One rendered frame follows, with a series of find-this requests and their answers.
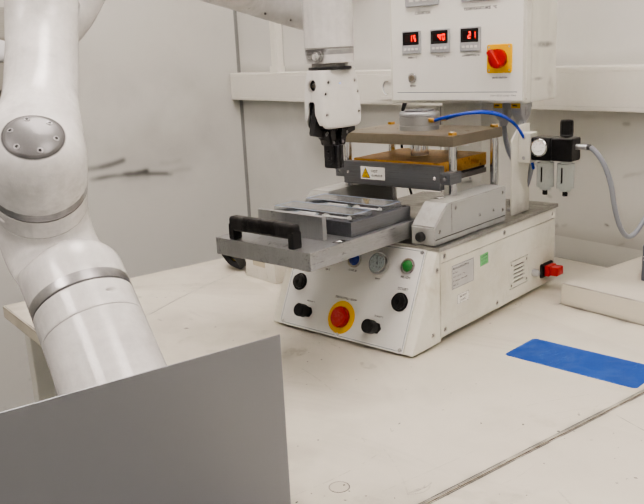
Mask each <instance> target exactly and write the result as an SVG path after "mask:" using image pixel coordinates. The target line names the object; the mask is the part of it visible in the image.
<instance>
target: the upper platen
mask: <svg viewBox="0 0 644 504"><path fill-rule="evenodd" d="M354 160H362V161H377V162H392V163H407V164H422V165H437V166H444V172H447V171H448V150H437V149H429V146H417V145H411V148H400V149H395V150H390V151H385V152H380V153H375V154H370V155H365V156H360V157H355V158H354ZM485 164H486V152H476V151H457V171H461V172H462V178H465V177H469V176H472V175H476V174H480V173H483V172H486V167H484V165H485Z"/></svg>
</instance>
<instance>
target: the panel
mask: <svg viewBox="0 0 644 504"><path fill-rule="evenodd" d="M377 252H382V253H385V254H386V255H387V256H388V257H389V260H390V265H389V268H388V270H387V271H386V272H385V273H384V274H382V275H377V274H374V273H372V272H371V271H370V269H369V260H370V258H371V256H372V255H373V254H375V253H377ZM426 254H427V250H423V249H417V248H410V247H403V246H397V245H388V246H385V247H382V248H379V249H376V250H373V251H370V252H367V253H365V254H362V255H359V261H358V263H357V264H356V265H351V264H350V263H349V259H347V260H344V261H341V262H338V263H336V264H333V265H331V266H327V267H324V268H321V269H318V270H315V271H312V272H307V271H302V270H299V269H294V268H292V272H291V276H290V280H289V284H288V288H287V292H286V296H285V300H284V304H283V308H282V312H281V316H280V320H279V323H283V324H287V325H291V326H295V327H299V328H302V329H306V330H310V331H314V332H318V333H322V334H325V335H329V336H333V337H337V338H341V339H344V340H348V341H352V342H356V343H360V344H364V345H367V346H371V347H375V348H379V349H383V350H387V351H390V352H394V353H398V354H402V355H403V353H404V349H405V344H406V340H407V336H408V332H409V327H410V323H411V319H412V314H413V310H414V306H415V302H416V297H417V293H418V289H419V284H420V280H421V276H422V272H423V267H424V263H425V259H426ZM405 260H410V261H411V262H412V269H411V270H410V271H409V272H405V271H403V269H402V264H403V262H404V261H405ZM297 274H302V275H303V276H304V277H305V283H304V285H303V286H302V287H301V288H296V287H294V285H293V278H294V276H295V275H297ZM395 294H402V295H403V296H404V297H405V299H406V303H405V306H404V307H403V308H402V309H400V310H397V309H394V308H393V307H392V305H391V300H392V297H393V296H394V295H395ZM297 303H302V304H306V305H307V306H308V307H311V308H312V314H311V315H310V316H309V317H306V316H305V317H300V316H296V315H295V314H294V306H295V305H296V304H297ZM338 306H343V307H345V308H347V309H348V311H349V315H350V318H349V321H348V323H347V325H346V326H344V327H342V328H337V327H335V326H333V325H332V323H331V319H330V317H331V313H332V311H333V309H334V308H336V307H338ZM365 319H371V320H374V321H376V322H377V323H380V327H381V330H380V331H379V332H378V334H375V333H374V334H368V333H365V332H363V331H362V329H361V324H362V322H363V321H364V320H365Z"/></svg>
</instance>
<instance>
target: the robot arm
mask: <svg viewBox="0 0 644 504"><path fill-rule="evenodd" d="M200 1H204V2H207V3H210V4H214V5H217V6H221V7H224V8H228V9H231V10H235V11H238V12H242V13H245V14H248V15H251V16H254V17H258V18H261V19H264V20H268V21H271V22H275V23H278V24H282V25H285V26H289V27H292V28H296V29H300V30H303V31H304V48H305V49H308V50H305V64H312V67H309V68H308V71H307V74H306V83H305V119H306V124H307V126H308V127H309V128H310V132H309V135H310V136H312V137H317V138H319V139H320V141H321V145H323V146H324V159H325V167H326V168H334V169H338V168H343V167H344V154H343V145H344V144H345V142H346V136H347V135H348V133H350V132H352V131H354V130H355V125H357V124H359V123H360V121H361V106H360V95H359V87H358V81H357V76H356V72H355V69H354V68H352V65H348V62H354V39H353V12H352V0H200ZM104 2H105V0H4V29H5V51H4V70H3V85H2V93H1V97H0V251H1V254H2V256H3V259H4V261H5V264H6V266H7V268H8V270H9V272H10V274H11V275H12V277H13V279H14V280H15V281H16V283H17V284H18V286H19V288H20V290H21V292H22V295H23V297H24V300H25V303H26V306H27V308H28V311H29V314H30V317H31V319H32V322H33V325H34V328H35V331H36V333H37V336H38V339H39V342H40V345H41V347H42V350H43V353H44V356H45V358H46V361H47V364H48V367H49V370H50V372H51V375H52V378H53V381H54V383H55V386H56V389H57V392H58V395H59V396H60V395H64V394H67V393H71V392H75V391H78V390H82V389H85V388H89V387H93V386H96V385H100V384H103V383H107V382H110V381H114V380H118V379H121V378H125V377H128V376H132V375H135V374H139V373H143V372H146V371H150V370H153V369H157V368H160V367H164V366H167V364H166V362H165V359H164V357H163V355H162V352H161V350H160V348H159V346H158V343H157V341H156V339H155V336H154V334H153V332H152V329H151V327H150V325H149V323H148V320H147V318H146V316H145V313H144V311H143V308H142V306H141V304H140V301H139V299H138V297H137V294H136V292H135V290H134V288H133V285H132V283H131V281H130V278H129V276H128V274H127V272H126V269H125V267H124V265H123V263H122V261H121V259H120V257H119V256H118V254H117V253H116V252H115V251H114V250H113V249H112V248H111V247H109V246H107V245H105V244H103V243H101V242H100V241H99V239H98V238H97V236H96V234H95V231H94V229H93V226H92V222H91V219H90V214H89V207H88V160H87V149H86V142H85V137H84V132H83V127H82V121H81V116H80V110H79V41H80V40H81V39H82V38H83V36H84V35H85V34H86V33H87V31H88V30H89V29H90V27H91V26H92V24H93V22H94V21H95V19H96V17H97V15H98V13H99V12H100V10H101V8H102V6H103V4H104ZM342 47H348V48H342ZM322 48H327V49H322ZM337 129H338V130H337ZM328 132H329V134H328Z"/></svg>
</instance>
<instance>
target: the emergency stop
mask: <svg viewBox="0 0 644 504"><path fill-rule="evenodd" d="M349 318H350V315H349V311H348V309H347V308H345V307H343V306H338V307H336V308H334V309H333V311H332V313H331V317H330V319H331V323H332V325H333V326H335V327H337V328H342V327H344V326H346V325H347V323H348V321H349Z"/></svg>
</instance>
